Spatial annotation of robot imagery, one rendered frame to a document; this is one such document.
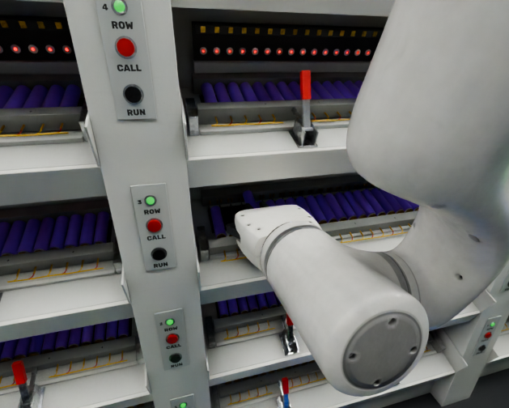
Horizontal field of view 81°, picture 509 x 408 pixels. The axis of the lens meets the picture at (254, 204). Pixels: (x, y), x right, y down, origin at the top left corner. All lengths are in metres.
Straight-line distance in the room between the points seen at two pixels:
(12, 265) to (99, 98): 0.29
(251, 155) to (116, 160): 0.16
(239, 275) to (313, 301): 0.26
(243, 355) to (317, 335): 0.41
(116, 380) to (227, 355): 0.19
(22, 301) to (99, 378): 0.20
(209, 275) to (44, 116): 0.30
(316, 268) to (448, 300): 0.11
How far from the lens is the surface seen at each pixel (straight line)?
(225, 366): 0.62
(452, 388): 1.05
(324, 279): 0.24
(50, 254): 0.53
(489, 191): 0.19
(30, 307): 0.52
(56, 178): 0.40
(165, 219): 0.39
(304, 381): 0.82
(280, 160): 0.40
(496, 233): 0.23
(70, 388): 0.66
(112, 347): 0.63
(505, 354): 1.11
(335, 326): 0.21
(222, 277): 0.47
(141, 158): 0.37
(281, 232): 0.32
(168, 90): 0.35
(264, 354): 0.63
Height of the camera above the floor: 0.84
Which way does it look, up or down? 25 degrees down
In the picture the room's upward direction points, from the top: straight up
